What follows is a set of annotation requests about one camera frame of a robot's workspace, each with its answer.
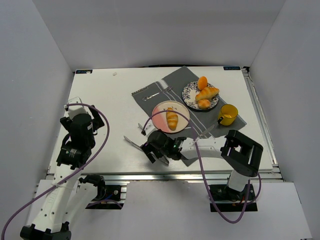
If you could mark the yellow mug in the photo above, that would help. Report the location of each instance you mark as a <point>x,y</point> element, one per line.
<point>227,115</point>

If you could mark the blue floral plate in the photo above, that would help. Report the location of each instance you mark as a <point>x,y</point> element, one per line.
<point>189,93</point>

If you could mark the orange round bread bun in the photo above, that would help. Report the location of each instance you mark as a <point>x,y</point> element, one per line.
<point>202,83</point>

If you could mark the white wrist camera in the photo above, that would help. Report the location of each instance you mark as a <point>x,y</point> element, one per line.
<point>75,107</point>
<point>149,128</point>

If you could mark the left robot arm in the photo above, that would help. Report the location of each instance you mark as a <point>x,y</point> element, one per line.
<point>64,205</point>

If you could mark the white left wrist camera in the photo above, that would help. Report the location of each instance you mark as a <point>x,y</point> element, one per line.
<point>75,107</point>

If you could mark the croissant shaped bread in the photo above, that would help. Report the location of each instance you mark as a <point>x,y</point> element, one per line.
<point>207,93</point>

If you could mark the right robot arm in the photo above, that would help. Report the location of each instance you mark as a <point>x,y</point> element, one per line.
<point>241,152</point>

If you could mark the silver fork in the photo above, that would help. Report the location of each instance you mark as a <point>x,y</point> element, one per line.
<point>153,95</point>

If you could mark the grey striped cloth placemat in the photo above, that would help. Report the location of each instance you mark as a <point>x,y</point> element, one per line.
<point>202,119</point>

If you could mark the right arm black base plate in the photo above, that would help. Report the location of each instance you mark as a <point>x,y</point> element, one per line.
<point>229,200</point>

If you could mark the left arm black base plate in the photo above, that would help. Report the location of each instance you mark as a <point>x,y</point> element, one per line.
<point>109,196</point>

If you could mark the silver table knife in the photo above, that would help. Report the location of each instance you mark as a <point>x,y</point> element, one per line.
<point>206,133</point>

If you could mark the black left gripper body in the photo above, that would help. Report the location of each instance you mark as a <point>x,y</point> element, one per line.
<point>97,120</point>

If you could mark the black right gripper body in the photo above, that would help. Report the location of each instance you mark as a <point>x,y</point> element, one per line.
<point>149,149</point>

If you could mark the long bread roll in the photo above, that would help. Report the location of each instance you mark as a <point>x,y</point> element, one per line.
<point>172,119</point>

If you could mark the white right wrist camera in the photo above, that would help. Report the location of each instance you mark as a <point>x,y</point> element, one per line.
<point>149,128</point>

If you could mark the metal serving tongs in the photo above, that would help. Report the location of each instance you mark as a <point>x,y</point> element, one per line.
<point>135,145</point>

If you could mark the pink and cream plate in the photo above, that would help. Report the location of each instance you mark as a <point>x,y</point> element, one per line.
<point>160,122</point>

